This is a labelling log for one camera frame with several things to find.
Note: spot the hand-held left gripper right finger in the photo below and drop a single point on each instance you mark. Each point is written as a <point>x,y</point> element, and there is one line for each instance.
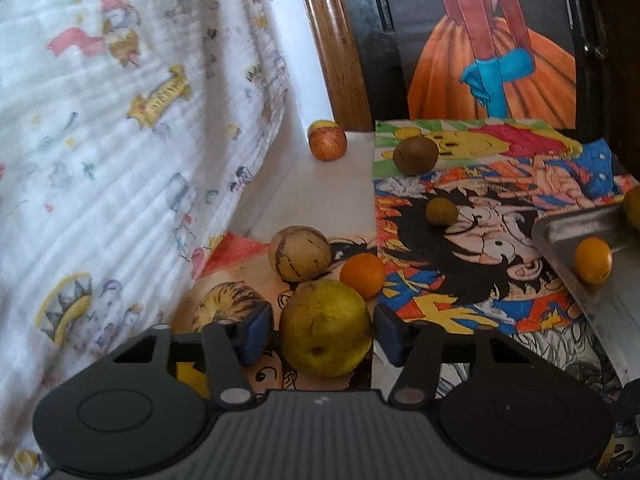
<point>388,336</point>

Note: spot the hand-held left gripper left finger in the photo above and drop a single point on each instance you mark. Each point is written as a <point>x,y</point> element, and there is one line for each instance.
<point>256,334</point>

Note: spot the tan streaked round fruit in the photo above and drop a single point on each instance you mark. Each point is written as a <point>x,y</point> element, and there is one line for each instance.
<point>300,252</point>

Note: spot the colourful cartoon drawing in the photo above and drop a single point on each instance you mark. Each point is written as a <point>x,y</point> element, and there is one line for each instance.
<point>500,260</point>

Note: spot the small green-yellow fruit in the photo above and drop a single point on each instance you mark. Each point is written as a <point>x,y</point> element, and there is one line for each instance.
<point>633,212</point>

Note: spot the wall poster with orange skirt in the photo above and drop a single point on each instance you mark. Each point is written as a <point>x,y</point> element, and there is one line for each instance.
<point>500,60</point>

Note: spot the red yellow apple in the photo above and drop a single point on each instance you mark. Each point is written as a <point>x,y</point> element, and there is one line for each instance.
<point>327,144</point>

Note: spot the yellow-green pear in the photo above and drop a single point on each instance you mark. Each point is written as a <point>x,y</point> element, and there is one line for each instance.
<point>325,327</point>

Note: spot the black and white drawing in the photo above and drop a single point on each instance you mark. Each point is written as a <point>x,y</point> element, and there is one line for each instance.
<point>550,355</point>

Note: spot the orange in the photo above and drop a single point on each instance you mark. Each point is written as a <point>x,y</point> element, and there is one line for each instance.
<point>363,276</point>

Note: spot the small brown round fruit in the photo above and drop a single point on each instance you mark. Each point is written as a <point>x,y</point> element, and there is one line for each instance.
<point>442,211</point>

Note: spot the metal tray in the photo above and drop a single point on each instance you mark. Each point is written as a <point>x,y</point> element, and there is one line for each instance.
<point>615,305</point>

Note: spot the wooden bed post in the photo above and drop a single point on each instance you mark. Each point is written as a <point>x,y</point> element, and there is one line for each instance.
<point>332,45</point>

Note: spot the white padded board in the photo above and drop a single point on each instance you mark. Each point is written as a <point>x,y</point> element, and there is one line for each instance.
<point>325,195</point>

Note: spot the small oval orange fruit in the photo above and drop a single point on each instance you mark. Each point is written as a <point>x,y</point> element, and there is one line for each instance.
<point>593,261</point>

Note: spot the brown kiwi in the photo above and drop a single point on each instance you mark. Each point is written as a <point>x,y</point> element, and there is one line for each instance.
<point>415,156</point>

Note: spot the black furniture frame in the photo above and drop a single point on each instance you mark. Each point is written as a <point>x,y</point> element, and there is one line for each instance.
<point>377,35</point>

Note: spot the white printed blanket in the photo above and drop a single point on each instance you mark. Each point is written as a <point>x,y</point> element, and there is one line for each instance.
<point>110,160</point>

